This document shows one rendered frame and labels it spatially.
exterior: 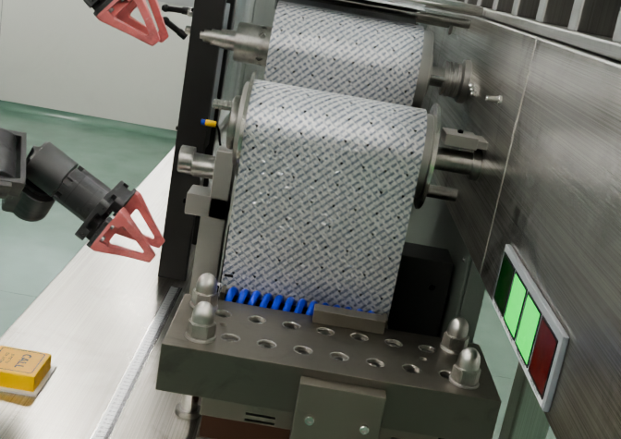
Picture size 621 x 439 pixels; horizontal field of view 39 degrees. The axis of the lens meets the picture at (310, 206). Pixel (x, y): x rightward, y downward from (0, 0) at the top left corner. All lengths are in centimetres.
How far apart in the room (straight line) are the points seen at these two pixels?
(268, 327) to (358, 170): 24
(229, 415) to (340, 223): 29
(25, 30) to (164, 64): 108
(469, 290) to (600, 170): 51
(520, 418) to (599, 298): 77
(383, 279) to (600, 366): 56
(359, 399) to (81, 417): 35
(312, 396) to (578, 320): 38
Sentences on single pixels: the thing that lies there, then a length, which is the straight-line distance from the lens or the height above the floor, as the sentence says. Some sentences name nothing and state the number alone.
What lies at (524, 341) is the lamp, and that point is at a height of 117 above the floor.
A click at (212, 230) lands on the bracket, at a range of 126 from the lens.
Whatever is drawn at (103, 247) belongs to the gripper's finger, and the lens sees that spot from 117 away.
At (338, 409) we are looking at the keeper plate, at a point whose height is 100.
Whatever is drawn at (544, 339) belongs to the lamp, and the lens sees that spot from 79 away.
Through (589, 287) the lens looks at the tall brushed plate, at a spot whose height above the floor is 127.
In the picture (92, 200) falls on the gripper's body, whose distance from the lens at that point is 118.
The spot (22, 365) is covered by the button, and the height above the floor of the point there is 92.
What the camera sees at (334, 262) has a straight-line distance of 118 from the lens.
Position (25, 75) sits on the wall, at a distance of 714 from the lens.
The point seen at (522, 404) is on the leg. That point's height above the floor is 87.
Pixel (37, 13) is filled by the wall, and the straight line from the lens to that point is 706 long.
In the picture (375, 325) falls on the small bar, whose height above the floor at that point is 104.
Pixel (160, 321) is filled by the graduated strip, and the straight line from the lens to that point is 140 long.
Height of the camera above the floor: 147
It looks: 15 degrees down
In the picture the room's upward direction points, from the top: 10 degrees clockwise
